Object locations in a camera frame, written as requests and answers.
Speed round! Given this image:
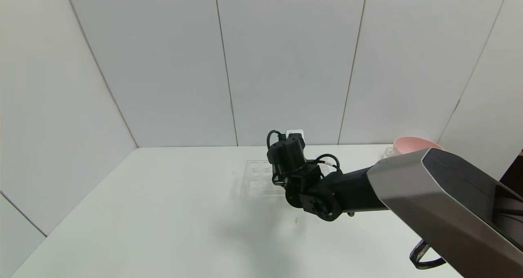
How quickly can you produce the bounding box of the clear acrylic test tube rack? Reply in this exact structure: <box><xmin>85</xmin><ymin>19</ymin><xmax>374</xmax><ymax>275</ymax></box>
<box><xmin>241</xmin><ymin>159</ymin><xmax>331</xmax><ymax>198</ymax></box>

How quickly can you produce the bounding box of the black braided cable sleeve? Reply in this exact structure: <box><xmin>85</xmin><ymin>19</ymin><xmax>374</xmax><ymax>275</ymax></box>
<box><xmin>410</xmin><ymin>240</ymin><xmax>447</xmax><ymax>270</ymax></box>

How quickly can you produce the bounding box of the pink bowl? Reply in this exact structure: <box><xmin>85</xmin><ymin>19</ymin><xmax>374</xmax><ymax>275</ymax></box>
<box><xmin>393</xmin><ymin>136</ymin><xmax>444</xmax><ymax>156</ymax></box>

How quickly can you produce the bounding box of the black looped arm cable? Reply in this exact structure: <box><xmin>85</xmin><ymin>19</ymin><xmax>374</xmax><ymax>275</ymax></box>
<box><xmin>315</xmin><ymin>154</ymin><xmax>342</xmax><ymax>175</ymax></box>

